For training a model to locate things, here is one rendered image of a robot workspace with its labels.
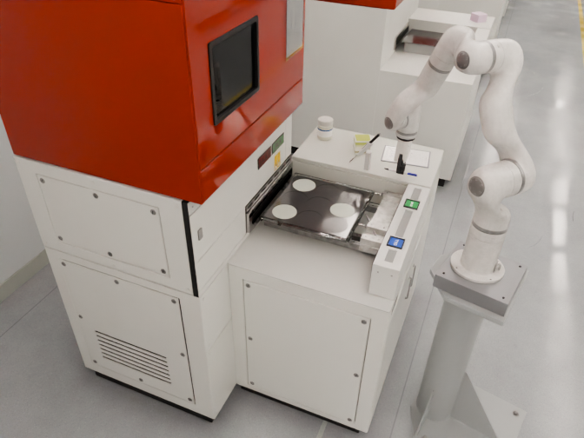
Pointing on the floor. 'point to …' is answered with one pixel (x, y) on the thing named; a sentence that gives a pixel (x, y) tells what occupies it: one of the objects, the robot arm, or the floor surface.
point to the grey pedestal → (460, 378)
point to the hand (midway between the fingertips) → (401, 168)
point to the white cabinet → (317, 342)
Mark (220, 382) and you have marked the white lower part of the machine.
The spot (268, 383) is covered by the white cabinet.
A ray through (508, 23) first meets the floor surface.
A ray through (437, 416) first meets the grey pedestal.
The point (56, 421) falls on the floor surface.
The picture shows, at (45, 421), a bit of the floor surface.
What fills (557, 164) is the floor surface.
